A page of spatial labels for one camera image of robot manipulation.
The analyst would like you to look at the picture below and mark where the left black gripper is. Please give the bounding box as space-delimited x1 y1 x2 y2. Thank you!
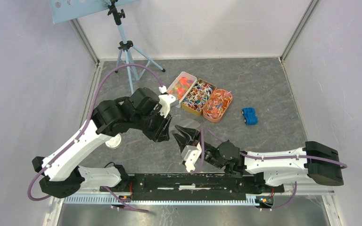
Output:
131 105 173 143

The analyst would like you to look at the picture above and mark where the clear plastic scoop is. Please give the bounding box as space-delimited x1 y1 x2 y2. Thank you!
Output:
178 119 200 129

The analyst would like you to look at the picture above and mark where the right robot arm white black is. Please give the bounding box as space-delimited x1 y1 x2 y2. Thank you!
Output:
173 125 347 192

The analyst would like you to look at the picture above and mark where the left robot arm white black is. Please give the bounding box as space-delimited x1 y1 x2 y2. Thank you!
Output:
32 88 176 198

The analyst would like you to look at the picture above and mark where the yellow tin of lollipops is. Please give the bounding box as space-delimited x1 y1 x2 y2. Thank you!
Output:
181 79 217 116

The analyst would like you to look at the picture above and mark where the pink tin of lollipops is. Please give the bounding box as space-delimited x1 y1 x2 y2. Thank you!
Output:
202 89 233 122

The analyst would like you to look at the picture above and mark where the white tin of gummies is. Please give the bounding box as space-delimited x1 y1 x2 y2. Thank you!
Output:
167 72 197 108

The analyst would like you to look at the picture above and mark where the blue toy brick car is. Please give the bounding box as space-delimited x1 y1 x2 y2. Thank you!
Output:
242 107 258 125

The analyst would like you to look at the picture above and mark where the light blue tripod stand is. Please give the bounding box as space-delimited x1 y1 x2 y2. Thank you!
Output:
107 0 166 94

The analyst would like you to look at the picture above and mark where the light blue perforated plate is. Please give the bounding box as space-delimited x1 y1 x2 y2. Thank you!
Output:
49 0 135 24

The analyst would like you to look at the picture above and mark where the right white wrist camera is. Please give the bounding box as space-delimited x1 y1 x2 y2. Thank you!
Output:
181 142 202 173

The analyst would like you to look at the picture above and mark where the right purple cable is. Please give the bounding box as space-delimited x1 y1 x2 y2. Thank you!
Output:
192 126 348 211

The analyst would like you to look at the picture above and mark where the purple cable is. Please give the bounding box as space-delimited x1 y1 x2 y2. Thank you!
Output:
192 126 348 211
26 64 166 213

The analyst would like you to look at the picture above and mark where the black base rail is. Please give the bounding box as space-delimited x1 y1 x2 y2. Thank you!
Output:
111 173 285 201

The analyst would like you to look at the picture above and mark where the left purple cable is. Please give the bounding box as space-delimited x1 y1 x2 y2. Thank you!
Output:
26 64 166 213

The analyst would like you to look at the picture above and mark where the white toothed cable duct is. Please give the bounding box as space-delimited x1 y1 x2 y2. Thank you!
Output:
64 194 274 207

